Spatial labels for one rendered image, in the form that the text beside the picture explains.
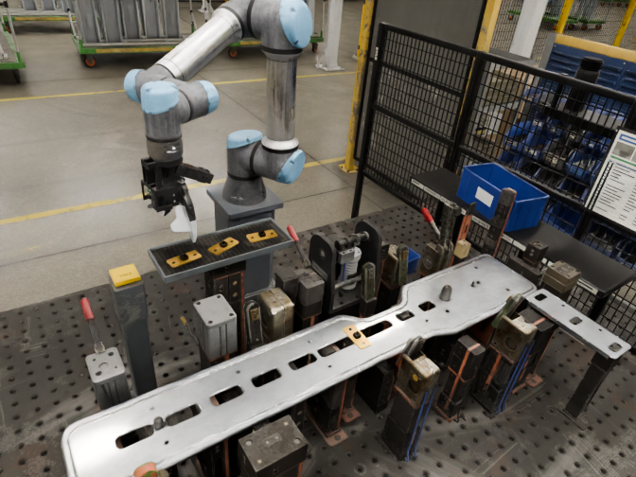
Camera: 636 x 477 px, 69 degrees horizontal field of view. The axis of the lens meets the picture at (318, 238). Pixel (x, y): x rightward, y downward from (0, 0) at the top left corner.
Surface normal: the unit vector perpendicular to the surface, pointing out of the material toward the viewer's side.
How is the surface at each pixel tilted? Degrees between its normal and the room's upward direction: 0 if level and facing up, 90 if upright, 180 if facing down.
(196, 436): 0
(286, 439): 0
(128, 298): 90
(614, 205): 90
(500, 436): 0
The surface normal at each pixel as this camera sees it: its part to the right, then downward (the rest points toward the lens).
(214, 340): 0.55, 0.50
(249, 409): 0.08, -0.83
